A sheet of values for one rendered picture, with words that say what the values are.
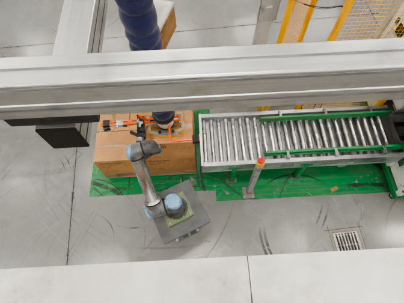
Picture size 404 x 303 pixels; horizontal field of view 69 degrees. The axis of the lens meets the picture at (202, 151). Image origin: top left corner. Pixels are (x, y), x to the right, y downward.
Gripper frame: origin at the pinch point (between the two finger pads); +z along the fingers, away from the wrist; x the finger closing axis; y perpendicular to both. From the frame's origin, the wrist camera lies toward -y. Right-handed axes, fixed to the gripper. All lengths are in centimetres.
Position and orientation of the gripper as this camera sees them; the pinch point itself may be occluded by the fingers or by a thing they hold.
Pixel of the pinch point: (138, 121)
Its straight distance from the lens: 311.8
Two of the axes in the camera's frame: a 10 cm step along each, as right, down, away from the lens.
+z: -0.9, -9.0, 4.3
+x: -0.2, -4.3, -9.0
